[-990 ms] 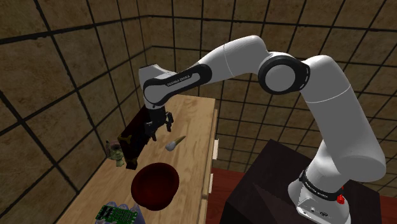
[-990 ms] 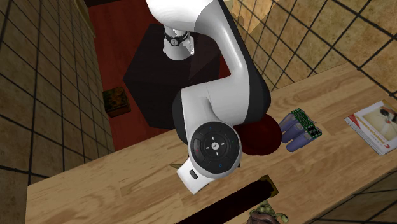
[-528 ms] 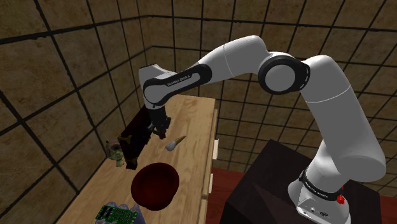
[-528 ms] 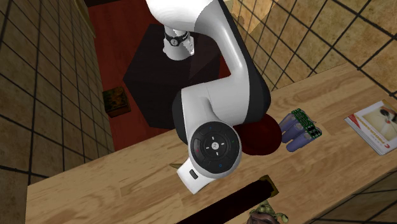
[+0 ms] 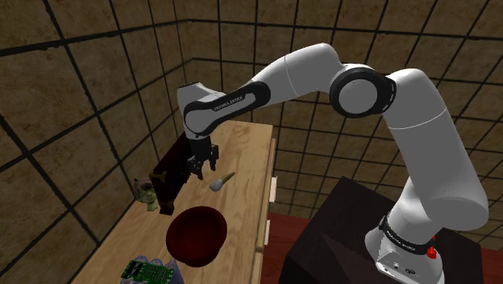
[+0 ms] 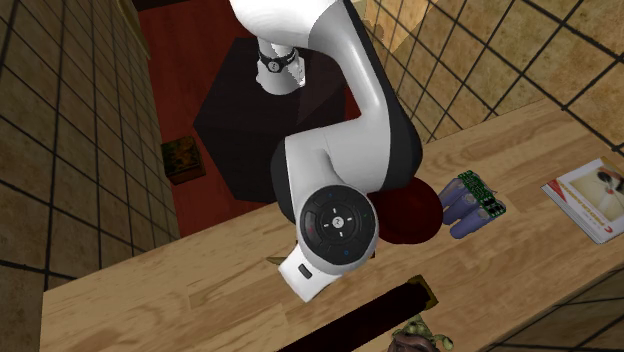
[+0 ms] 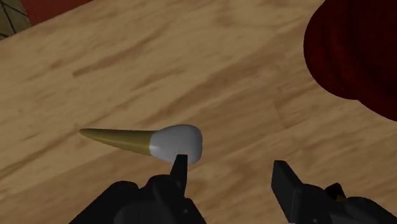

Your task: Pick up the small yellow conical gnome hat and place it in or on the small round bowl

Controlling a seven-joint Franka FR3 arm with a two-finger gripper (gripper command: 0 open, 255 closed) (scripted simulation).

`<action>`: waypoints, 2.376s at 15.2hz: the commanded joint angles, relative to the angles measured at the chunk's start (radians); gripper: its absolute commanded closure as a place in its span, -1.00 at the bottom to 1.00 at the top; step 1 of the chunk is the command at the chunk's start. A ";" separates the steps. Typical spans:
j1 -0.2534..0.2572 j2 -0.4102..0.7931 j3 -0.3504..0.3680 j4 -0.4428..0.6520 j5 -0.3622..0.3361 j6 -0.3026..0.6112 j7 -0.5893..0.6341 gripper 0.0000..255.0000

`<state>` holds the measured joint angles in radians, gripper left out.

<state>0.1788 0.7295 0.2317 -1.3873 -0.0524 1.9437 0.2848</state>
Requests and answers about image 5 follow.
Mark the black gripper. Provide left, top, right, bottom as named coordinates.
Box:
left=187, top=135, right=220, bottom=181

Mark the dark box with gold corners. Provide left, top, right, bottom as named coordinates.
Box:
left=148, top=132, right=196, bottom=216

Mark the pale green head figure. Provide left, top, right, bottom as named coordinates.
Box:
left=133, top=177, right=159, bottom=212

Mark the dark red bowl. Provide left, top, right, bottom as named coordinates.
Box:
left=165, top=206, right=229, bottom=269

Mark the clear blue glass dish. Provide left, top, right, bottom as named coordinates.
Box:
left=118, top=255, right=185, bottom=284

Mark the green circuit board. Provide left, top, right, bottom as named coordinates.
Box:
left=125, top=259, right=176, bottom=284

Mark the dark robot stand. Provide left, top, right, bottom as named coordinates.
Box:
left=277, top=176, right=485, bottom=284

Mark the white brush with wooden handle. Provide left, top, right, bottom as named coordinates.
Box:
left=209, top=171, right=237, bottom=193

